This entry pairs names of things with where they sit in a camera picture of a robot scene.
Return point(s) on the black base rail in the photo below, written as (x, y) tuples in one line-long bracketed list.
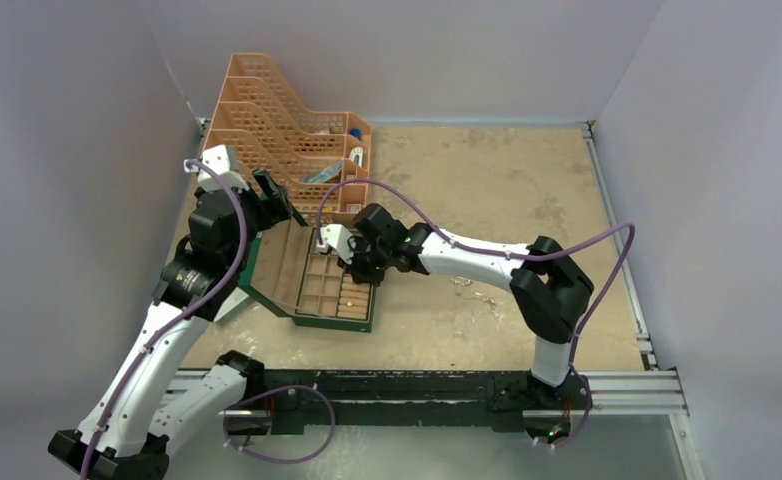
[(503, 401)]

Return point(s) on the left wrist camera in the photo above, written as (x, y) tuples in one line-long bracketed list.
[(217, 169)]

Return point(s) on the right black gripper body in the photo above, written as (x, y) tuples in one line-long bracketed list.
[(369, 263)]

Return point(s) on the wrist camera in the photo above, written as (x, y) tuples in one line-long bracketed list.
[(336, 238), (217, 169)]

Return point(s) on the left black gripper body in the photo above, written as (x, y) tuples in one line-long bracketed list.
[(258, 214)]

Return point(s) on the silver stapler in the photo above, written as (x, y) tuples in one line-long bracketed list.
[(357, 156)]

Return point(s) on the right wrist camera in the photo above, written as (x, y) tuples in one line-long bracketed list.
[(336, 238)]

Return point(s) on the green jewelry box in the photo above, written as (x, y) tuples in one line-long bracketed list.
[(286, 276)]

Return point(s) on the peach mesh file organizer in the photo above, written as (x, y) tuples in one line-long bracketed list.
[(260, 115)]

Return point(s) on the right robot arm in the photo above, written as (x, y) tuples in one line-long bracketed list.
[(551, 291)]

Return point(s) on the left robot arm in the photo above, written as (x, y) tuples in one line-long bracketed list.
[(132, 433)]

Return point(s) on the white paper card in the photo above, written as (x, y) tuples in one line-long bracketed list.
[(232, 304)]

